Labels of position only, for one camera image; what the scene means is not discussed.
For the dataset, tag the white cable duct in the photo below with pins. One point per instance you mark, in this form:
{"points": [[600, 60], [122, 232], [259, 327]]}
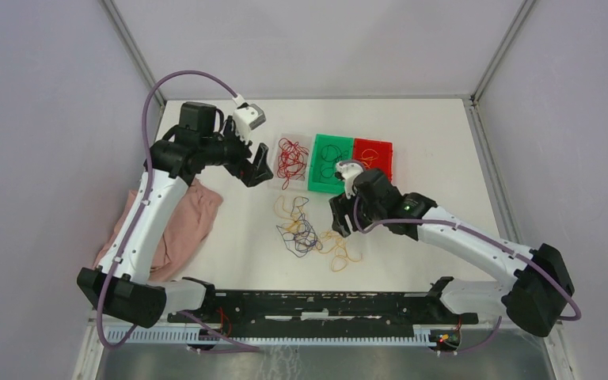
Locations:
{"points": [[199, 336]]}

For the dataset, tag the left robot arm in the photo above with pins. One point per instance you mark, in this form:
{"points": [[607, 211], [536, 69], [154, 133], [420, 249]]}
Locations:
{"points": [[120, 286]]}

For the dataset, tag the pink cloth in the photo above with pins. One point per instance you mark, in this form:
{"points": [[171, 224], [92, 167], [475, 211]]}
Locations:
{"points": [[188, 231]]}

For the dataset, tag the clear plastic tray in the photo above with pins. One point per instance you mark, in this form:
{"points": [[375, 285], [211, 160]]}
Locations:
{"points": [[289, 161]]}

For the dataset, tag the red plastic tray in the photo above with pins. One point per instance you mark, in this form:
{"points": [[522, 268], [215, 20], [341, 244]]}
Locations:
{"points": [[374, 154]]}

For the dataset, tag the green plastic tray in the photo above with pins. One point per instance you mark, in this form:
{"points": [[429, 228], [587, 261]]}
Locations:
{"points": [[327, 151]]}

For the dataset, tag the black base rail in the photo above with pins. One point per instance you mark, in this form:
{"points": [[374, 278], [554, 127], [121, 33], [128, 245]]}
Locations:
{"points": [[318, 314]]}

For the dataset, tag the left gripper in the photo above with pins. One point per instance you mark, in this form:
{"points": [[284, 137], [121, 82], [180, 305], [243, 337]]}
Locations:
{"points": [[250, 173]]}

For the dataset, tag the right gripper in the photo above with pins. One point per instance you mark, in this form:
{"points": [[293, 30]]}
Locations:
{"points": [[340, 205]]}

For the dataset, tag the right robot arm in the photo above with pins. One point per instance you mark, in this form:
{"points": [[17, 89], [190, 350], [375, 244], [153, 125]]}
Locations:
{"points": [[531, 286]]}

